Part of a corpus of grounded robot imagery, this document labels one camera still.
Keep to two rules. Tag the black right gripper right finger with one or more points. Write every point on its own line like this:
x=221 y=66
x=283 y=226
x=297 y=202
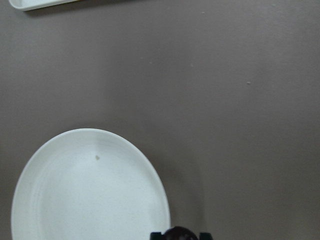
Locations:
x=205 y=236

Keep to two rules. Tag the round white plate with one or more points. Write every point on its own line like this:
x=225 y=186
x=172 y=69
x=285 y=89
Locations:
x=88 y=184

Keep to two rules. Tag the white rabbit tray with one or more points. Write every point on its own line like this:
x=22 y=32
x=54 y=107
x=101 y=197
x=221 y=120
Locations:
x=27 y=5

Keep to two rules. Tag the dark red cherry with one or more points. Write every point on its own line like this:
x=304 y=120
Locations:
x=179 y=233

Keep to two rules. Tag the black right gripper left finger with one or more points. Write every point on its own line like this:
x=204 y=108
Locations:
x=155 y=236

